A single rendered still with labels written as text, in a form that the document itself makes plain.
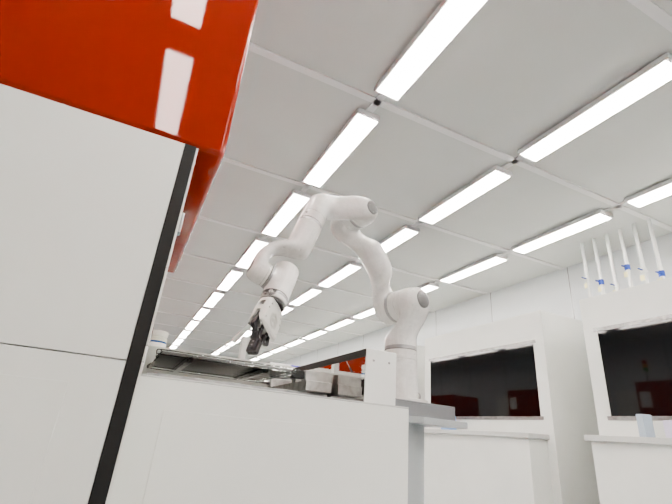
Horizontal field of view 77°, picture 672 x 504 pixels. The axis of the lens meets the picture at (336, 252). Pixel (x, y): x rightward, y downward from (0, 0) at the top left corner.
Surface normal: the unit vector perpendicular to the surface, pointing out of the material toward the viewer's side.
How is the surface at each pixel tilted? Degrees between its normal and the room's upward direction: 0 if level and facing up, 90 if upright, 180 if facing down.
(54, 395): 90
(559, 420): 90
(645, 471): 90
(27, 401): 90
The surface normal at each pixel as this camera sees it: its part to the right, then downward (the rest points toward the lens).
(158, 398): 0.44, -0.33
